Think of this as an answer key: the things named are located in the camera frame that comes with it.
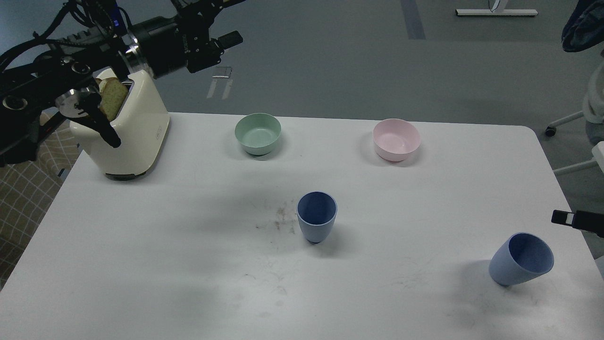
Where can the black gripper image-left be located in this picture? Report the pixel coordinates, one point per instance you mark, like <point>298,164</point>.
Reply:
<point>183,41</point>

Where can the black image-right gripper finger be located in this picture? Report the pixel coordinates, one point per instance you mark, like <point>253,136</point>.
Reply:
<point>580,220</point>

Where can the blue cup start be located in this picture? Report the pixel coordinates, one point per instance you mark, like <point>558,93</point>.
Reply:
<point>316,212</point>
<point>521,258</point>

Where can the bread slice right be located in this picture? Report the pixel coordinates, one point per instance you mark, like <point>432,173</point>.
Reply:
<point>113,94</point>

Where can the cream toaster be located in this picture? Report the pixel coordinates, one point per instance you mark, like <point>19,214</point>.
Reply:
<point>141,125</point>

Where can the green bowl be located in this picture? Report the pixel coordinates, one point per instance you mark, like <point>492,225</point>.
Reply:
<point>258,133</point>

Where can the dark blue cloth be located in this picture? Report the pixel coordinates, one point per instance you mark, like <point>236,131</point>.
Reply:
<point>585,27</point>

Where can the pink bowl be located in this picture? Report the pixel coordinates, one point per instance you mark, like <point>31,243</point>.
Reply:
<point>395,140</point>

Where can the beige checked cloth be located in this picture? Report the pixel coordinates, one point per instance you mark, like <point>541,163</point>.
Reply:
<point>27,191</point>

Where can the white stand base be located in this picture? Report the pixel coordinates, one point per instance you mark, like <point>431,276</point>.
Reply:
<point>502,13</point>

